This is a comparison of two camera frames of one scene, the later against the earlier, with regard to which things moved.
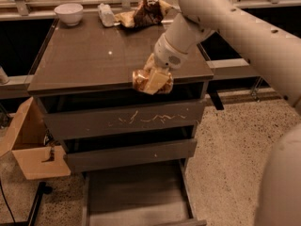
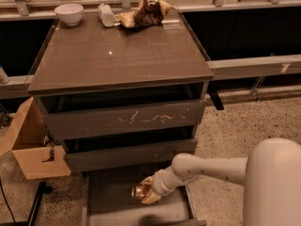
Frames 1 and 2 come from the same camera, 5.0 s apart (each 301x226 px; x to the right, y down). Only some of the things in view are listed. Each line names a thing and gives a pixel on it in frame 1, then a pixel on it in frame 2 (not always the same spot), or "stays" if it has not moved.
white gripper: (166, 56) -> (159, 183)
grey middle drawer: (99, 157) stays
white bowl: (70, 13) stays
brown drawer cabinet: (83, 76) stays
